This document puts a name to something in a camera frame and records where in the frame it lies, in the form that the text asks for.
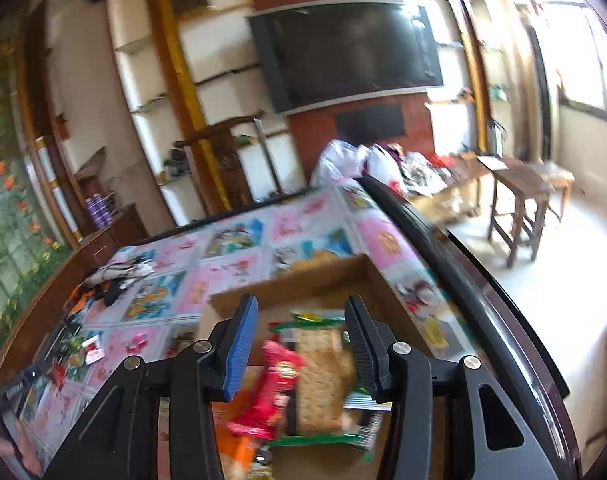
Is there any low wooden cabinet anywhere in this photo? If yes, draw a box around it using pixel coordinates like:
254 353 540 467
408 157 509 221

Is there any white patterned cloth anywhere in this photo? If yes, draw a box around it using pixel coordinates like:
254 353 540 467
84 257 157 291

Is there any green cracker packet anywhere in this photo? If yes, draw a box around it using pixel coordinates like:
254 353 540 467
268 317 384 461

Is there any brown ornament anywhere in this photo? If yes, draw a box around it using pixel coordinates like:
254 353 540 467
78 147 109 178

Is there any red packet gold label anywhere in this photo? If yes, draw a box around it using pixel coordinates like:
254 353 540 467
228 340 305 441

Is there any window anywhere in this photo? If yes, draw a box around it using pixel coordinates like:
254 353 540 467
533 0 607 121

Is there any wooden stool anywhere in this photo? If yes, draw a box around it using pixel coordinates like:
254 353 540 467
487 165 554 268
533 160 577 221

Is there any wooden chair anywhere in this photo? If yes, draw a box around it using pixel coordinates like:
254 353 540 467
174 116 279 211

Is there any green pea snack packet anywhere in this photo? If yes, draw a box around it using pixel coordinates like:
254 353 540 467
61 335 87 361

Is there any cardboard box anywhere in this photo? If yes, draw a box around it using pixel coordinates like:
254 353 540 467
198 254 484 480

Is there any dark shelf ornament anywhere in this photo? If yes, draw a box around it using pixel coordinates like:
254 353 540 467
161 147 192 178

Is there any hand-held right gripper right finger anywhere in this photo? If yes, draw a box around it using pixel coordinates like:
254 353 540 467
344 295 564 480

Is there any metal thermos kettle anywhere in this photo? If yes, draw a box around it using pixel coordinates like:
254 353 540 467
486 120 507 158

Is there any small black screen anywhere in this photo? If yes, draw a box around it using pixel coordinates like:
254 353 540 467
333 104 407 138

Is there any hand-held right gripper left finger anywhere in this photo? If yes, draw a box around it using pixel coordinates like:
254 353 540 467
44 294 260 480

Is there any striped cloth pile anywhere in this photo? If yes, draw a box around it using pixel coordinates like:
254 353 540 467
403 152 449 193

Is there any orange black cloth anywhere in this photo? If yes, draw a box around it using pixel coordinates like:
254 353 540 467
66 282 134 321

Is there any orange cracker packet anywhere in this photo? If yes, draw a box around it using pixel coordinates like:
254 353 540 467
216 390 264 480

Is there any floral wall picture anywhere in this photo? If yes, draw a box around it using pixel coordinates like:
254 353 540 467
0 25 72 361

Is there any white plastic bag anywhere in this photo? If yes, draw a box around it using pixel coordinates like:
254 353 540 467
311 140 369 188
366 144 407 186

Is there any black television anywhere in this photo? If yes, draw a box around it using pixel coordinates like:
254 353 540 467
246 1 444 116

